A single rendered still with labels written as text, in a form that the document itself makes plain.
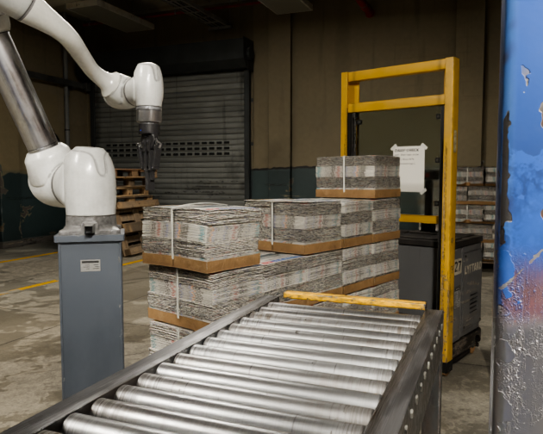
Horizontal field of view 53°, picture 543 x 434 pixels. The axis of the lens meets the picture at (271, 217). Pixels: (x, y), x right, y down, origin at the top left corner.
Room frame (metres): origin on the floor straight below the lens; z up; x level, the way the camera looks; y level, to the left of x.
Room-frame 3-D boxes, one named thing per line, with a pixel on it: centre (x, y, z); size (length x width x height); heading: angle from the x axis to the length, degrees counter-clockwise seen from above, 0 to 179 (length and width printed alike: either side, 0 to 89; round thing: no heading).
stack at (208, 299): (2.51, -0.02, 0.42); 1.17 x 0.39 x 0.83; 140
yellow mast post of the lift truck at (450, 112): (3.19, -1.02, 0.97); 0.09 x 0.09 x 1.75; 50
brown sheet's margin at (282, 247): (2.61, -0.10, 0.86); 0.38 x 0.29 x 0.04; 48
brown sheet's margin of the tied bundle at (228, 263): (2.08, 0.20, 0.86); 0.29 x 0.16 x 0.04; 140
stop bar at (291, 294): (1.62, -0.24, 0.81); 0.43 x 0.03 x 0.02; 68
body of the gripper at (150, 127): (1.98, 0.44, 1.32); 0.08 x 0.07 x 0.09; 50
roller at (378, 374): (1.13, -0.03, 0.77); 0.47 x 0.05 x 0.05; 68
